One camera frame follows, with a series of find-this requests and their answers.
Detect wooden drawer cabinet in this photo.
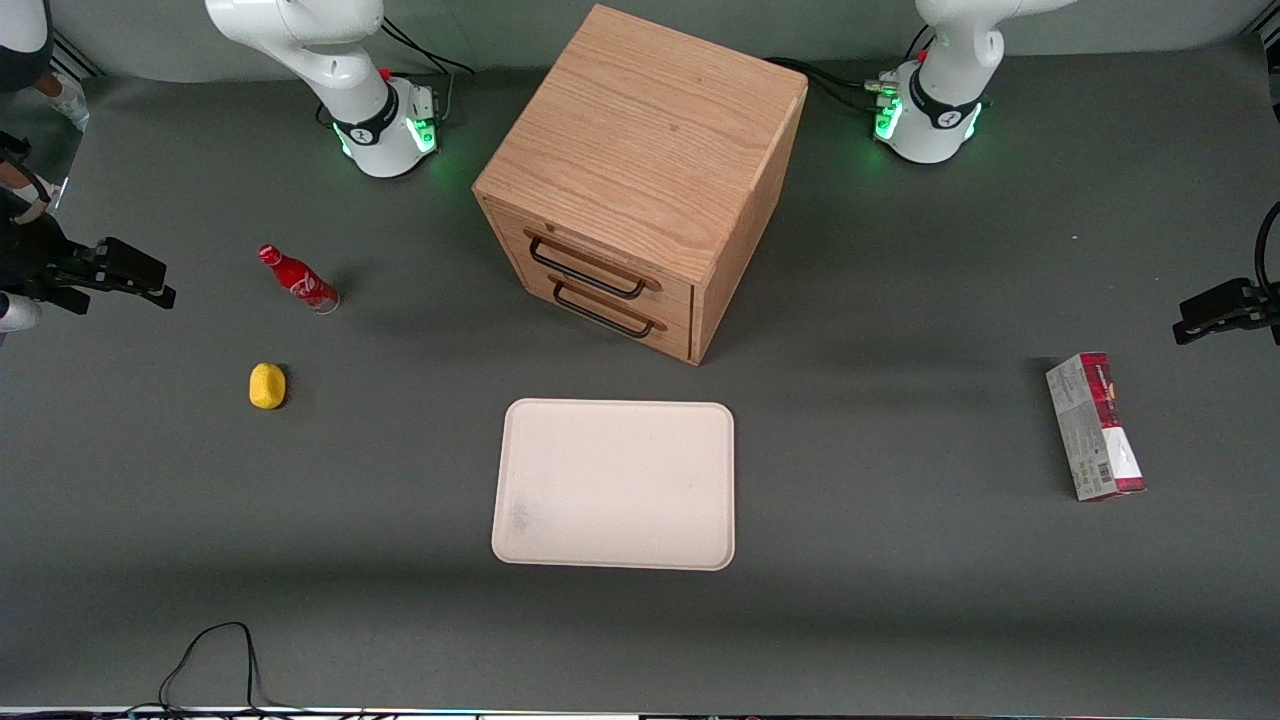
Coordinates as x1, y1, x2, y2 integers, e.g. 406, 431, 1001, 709
472, 4, 809, 367

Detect beige rectangular tray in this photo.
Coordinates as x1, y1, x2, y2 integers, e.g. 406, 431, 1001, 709
490, 398, 737, 572

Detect yellow lemon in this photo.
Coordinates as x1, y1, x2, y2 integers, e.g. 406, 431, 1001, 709
248, 362, 288, 411

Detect black arm base cables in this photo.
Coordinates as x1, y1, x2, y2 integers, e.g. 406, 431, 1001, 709
378, 18, 477, 127
765, 55, 893, 113

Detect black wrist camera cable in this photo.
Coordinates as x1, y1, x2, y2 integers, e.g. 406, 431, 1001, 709
1254, 200, 1280, 303

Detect black metal drawer handle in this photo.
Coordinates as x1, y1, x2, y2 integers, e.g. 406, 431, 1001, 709
527, 234, 650, 301
551, 279, 657, 339

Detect red and grey carton box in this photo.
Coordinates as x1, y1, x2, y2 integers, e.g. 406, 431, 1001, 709
1045, 351, 1147, 503

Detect black right arm base cables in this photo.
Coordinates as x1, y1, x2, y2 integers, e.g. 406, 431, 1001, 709
378, 18, 477, 127

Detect white sneaker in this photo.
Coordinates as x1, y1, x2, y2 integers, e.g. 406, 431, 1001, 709
40, 70, 93, 133

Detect red coke bottle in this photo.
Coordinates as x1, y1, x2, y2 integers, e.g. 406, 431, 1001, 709
257, 243, 341, 315

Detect black looped cable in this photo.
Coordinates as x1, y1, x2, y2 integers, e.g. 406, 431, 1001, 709
158, 621, 293, 714

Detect wooden drawer front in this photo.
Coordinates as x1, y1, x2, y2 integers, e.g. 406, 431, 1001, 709
497, 250, 693, 361
487, 205, 696, 319

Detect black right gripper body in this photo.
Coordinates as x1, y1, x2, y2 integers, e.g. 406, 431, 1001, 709
0, 190, 67, 293

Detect black left arm base cables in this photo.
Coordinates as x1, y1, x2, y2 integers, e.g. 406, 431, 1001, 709
765, 55, 893, 113

